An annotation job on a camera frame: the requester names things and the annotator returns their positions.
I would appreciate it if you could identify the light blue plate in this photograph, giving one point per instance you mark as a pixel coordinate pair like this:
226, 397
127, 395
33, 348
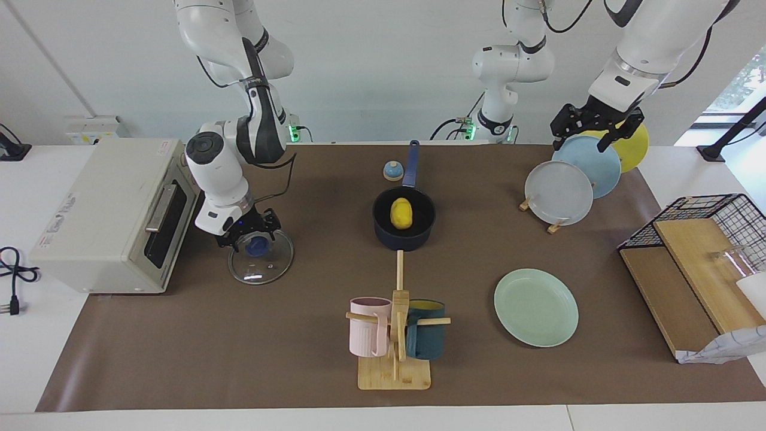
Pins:
598, 173

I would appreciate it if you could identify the pale green plate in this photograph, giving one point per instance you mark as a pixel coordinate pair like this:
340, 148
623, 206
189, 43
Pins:
535, 308

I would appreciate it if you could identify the white crumpled plastic sheet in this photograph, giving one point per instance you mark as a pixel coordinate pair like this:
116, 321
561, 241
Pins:
724, 347

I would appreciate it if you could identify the clear glass cup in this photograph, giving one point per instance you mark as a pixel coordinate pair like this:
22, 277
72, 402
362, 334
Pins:
733, 260

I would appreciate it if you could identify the brown table mat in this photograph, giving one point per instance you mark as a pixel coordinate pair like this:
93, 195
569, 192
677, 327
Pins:
239, 359

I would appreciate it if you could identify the dark teal mug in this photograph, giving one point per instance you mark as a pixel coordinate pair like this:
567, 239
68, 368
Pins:
426, 341

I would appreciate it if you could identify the wooden mug tree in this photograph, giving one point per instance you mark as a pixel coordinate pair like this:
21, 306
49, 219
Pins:
395, 374

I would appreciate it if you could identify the pink ribbed mug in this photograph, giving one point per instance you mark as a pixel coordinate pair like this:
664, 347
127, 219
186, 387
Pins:
366, 335

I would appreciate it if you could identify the yellow plate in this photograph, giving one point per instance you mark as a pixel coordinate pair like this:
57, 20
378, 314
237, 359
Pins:
634, 152

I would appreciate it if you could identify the yellow potato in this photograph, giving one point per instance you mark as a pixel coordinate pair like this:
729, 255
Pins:
401, 214

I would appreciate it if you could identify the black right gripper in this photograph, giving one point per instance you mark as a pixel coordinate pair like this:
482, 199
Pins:
246, 222

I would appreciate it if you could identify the black desk mount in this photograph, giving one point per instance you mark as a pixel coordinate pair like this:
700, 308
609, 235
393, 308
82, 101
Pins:
15, 152

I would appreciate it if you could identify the small blue round cap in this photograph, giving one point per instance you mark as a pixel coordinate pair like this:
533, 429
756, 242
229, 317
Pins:
393, 173

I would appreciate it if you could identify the wooden plate rack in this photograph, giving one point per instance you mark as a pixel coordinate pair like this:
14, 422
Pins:
555, 227

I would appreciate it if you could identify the beige toaster oven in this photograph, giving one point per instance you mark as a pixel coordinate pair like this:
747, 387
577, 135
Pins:
90, 239

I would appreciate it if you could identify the black clamp stand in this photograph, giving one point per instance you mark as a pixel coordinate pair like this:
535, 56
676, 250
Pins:
712, 152

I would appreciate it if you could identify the white socket box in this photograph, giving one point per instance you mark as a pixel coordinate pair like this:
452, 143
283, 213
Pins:
93, 129

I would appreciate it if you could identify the white cup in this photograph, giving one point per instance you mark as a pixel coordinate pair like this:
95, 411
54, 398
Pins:
755, 293

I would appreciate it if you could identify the wooden shelf unit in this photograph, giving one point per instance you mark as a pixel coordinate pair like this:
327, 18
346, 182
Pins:
676, 299

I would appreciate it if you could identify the grey plate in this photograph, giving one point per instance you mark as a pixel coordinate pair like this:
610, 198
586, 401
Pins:
559, 194

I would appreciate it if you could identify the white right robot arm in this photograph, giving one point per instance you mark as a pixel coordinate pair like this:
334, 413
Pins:
215, 161

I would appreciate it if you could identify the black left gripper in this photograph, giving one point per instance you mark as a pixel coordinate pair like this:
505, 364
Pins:
604, 115

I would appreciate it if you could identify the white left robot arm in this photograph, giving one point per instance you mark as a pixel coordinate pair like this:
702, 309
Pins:
514, 63

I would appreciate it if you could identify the glass lid blue knob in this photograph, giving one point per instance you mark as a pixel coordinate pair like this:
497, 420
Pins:
269, 269

